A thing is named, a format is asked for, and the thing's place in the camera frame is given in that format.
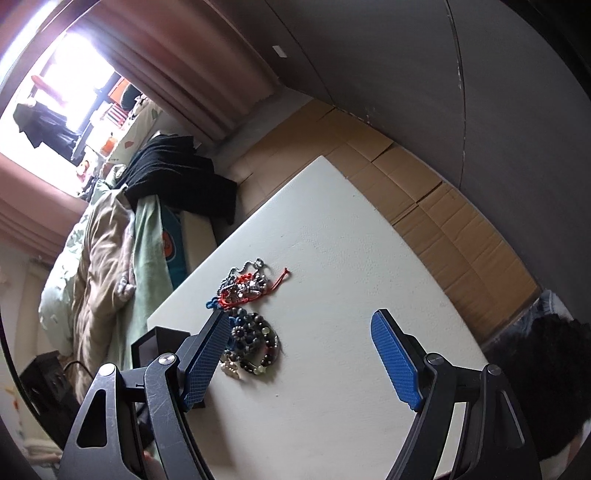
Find white leaf-patterned cot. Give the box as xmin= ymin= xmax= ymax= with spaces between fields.
xmin=100 ymin=96 xmax=162 ymax=165

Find black clothing on bed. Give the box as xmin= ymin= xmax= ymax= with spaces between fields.
xmin=115 ymin=135 xmax=238 ymax=225

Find pink curtain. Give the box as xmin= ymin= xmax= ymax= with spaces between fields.
xmin=0 ymin=156 xmax=87 ymax=263
xmin=74 ymin=1 xmax=279 ymax=145

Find silver chain red cord jewelry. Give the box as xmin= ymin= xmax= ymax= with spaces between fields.
xmin=205 ymin=258 xmax=290 ymax=311

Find hanging dark garment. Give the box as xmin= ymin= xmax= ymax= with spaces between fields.
xmin=13 ymin=102 xmax=79 ymax=161

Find light green pillow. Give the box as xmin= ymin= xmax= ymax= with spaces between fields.
xmin=38 ymin=180 xmax=111 ymax=356

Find teal orange cushion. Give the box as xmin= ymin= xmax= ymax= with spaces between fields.
xmin=161 ymin=205 xmax=188 ymax=290

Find dark grey wardrobe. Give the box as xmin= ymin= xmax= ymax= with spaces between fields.
xmin=270 ymin=1 xmax=590 ymax=319

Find pink curtain left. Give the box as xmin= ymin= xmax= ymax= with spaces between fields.
xmin=0 ymin=156 xmax=87 ymax=263

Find black box on floor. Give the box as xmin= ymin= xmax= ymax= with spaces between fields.
xmin=19 ymin=351 xmax=80 ymax=449

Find flattened cardboard sheets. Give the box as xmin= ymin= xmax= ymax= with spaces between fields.
xmin=228 ymin=100 xmax=540 ymax=344

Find white wall socket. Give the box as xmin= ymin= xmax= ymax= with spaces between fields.
xmin=273 ymin=45 xmax=287 ymax=59

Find black item on cot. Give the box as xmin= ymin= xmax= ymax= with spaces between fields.
xmin=119 ymin=84 xmax=142 ymax=112

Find dark bead bracelet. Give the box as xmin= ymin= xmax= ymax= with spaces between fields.
xmin=220 ymin=307 xmax=282 ymax=380

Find pink curtain right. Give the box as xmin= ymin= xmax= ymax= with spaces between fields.
xmin=74 ymin=1 xmax=279 ymax=145

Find beige duvet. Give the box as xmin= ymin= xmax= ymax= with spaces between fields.
xmin=68 ymin=187 xmax=136 ymax=401

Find green bed sheet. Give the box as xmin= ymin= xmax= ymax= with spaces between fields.
xmin=107 ymin=196 xmax=173 ymax=370

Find black jewelry box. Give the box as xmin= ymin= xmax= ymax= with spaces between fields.
xmin=131 ymin=326 xmax=209 ymax=412

